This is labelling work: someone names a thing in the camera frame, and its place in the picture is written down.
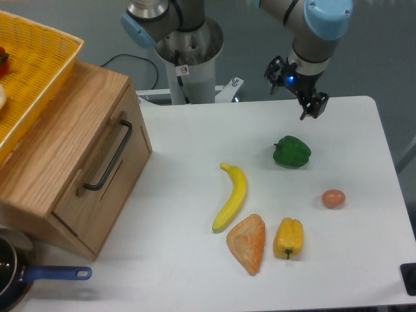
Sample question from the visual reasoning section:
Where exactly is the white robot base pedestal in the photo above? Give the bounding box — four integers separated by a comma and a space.
155, 17, 224, 105

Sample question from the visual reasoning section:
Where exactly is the brown egg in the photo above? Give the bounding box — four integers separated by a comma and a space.
321, 189, 346, 209

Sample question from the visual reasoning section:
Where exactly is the green bell pepper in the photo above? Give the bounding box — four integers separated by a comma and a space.
272, 135, 311, 168

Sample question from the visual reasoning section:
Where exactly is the yellow bell pepper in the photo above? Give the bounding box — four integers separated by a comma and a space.
273, 217, 304, 259

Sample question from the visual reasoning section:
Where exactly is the orange bread slice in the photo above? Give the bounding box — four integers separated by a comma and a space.
226, 214, 266, 276

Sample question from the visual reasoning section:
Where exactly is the black cable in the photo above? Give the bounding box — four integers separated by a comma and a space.
99, 53, 159, 91

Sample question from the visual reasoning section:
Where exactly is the yellow plastic basket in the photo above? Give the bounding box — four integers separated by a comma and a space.
1, 11, 84, 160

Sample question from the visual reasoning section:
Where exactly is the wooden drawer cabinet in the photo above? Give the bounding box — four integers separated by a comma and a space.
1, 62, 135, 259

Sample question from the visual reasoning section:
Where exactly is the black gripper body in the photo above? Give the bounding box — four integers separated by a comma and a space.
281, 57, 325, 99

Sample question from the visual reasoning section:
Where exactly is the red tomato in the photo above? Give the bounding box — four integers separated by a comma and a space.
0, 46, 10, 76

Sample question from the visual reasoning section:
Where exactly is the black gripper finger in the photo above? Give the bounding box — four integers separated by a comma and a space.
264, 55, 287, 95
299, 92, 329, 120

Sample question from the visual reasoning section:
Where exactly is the yellow banana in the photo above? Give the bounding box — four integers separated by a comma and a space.
211, 162, 248, 233

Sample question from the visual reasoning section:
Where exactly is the blue handled saucepan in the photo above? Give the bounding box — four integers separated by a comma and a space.
1, 228, 92, 311

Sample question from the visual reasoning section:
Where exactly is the white round object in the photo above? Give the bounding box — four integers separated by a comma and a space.
0, 85, 7, 109

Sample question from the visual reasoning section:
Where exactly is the black corner device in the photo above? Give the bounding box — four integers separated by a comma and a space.
400, 263, 416, 296

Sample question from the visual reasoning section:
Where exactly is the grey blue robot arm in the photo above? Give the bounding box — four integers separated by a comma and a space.
120, 1, 353, 118

